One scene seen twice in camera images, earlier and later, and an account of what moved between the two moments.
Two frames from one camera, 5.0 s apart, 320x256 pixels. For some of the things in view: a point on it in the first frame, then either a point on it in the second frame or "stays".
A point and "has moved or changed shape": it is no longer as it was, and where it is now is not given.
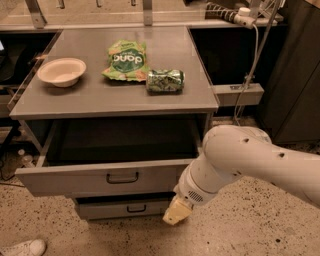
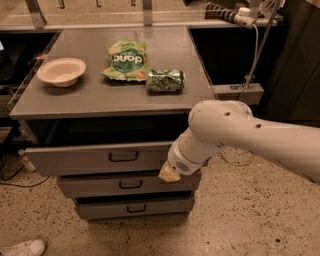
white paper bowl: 62,72 stays
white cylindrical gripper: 190,190 -> 176,163
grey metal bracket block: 229,94 stays
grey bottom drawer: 138,206 stays
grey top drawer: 113,157 has moved or changed shape
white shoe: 34,247 stays
